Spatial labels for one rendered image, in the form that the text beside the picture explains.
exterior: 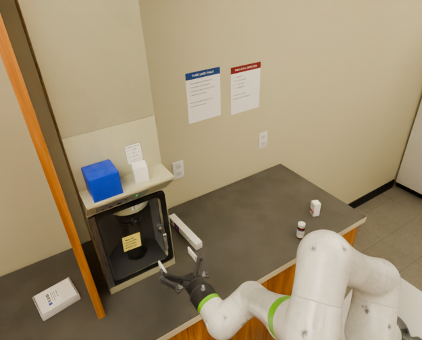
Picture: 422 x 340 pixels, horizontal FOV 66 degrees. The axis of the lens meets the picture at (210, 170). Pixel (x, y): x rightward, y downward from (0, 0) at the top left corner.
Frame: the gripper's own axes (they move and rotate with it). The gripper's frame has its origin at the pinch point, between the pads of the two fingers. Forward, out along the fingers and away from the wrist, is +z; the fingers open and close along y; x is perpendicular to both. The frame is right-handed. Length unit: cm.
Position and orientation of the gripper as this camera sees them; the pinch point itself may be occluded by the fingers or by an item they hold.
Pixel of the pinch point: (175, 257)
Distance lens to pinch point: 140.5
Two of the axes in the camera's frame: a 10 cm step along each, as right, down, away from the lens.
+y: -8.5, 3.2, -4.3
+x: 0.4, 8.4, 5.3
